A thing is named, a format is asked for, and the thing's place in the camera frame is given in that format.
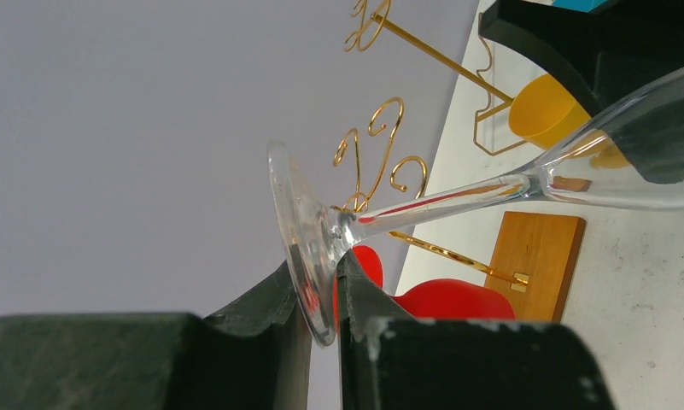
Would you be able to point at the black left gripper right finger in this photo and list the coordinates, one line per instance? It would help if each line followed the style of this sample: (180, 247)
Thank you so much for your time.
(389, 360)

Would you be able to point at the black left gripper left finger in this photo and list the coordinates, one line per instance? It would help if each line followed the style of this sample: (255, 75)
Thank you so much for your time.
(254, 353)

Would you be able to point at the blue plastic goblet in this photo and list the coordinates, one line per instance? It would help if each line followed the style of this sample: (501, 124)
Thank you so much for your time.
(578, 5)

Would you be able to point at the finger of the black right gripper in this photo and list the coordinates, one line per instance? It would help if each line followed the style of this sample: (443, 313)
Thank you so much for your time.
(600, 57)

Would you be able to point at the gold spiral rack wooden base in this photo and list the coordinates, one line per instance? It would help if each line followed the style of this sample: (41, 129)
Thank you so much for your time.
(533, 277)

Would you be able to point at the gold rectangular wire glass rack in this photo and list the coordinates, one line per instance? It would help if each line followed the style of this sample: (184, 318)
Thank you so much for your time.
(372, 20)

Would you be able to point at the orange plastic goblet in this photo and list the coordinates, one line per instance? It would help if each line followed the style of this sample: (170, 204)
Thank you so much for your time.
(544, 113)

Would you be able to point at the clear champagne flute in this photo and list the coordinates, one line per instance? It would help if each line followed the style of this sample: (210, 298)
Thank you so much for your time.
(316, 236)

